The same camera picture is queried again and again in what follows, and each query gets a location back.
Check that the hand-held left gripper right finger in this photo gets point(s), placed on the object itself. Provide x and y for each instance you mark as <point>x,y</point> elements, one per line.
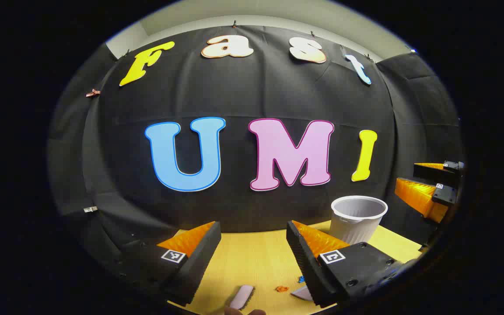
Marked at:
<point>306,258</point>

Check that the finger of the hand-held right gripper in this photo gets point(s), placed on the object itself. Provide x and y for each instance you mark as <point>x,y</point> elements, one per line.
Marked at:
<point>435,173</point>
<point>422,197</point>

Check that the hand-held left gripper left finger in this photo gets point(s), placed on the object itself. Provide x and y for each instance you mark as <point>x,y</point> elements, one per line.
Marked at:
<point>199,258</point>

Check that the pink dustpan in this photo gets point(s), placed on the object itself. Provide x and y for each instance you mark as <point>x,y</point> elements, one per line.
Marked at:
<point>302,292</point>

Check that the small pink broom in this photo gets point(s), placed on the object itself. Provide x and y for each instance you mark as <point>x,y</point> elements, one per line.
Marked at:
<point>241,297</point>

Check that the white ribbed garbage bin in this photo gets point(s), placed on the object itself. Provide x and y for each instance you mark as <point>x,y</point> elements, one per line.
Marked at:
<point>357,227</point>

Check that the wooden desktop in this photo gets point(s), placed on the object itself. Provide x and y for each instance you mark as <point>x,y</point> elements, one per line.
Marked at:
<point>252,258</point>

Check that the white cloth clip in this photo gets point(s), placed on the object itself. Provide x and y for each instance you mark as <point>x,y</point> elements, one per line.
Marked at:
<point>90,209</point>

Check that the black backdrop cloth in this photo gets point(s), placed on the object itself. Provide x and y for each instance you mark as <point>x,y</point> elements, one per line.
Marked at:
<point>234,96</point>

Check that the copper cloth clip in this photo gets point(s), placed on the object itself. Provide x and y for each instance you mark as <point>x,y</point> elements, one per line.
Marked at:
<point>93,92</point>

